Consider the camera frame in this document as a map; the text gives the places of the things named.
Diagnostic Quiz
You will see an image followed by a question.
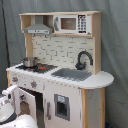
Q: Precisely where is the white oven door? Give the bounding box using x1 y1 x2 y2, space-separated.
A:
10 84 38 126

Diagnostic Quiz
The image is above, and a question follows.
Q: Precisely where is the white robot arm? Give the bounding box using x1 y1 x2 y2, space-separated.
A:
0 88 38 128

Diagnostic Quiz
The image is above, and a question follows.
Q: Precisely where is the wooden toy kitchen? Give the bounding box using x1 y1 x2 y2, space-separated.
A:
7 11 114 128

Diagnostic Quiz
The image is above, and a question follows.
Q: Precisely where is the grey toy sink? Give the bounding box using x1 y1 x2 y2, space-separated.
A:
52 68 92 81

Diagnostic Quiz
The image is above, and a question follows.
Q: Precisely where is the black toy faucet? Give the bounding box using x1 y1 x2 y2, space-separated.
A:
75 51 93 70

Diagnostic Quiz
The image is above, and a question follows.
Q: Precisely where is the black toy stovetop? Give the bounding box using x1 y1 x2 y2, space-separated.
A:
18 64 55 73

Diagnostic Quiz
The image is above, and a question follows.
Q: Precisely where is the silver toy pot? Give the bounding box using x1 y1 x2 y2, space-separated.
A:
21 57 38 67

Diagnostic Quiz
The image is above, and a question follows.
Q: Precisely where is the right red stove knob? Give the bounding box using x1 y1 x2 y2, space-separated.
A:
31 81 37 88

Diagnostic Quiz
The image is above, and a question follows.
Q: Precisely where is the red stove knob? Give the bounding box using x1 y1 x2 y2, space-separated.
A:
31 81 37 88
12 77 18 82

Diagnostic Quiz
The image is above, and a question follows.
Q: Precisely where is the toy microwave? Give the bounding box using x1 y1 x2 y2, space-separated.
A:
54 14 91 34

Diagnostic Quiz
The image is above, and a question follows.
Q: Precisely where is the grey range hood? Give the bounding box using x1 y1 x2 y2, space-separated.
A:
24 16 52 34

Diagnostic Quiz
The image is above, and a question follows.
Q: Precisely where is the left red stove knob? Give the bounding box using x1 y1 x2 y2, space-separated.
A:
12 77 18 82

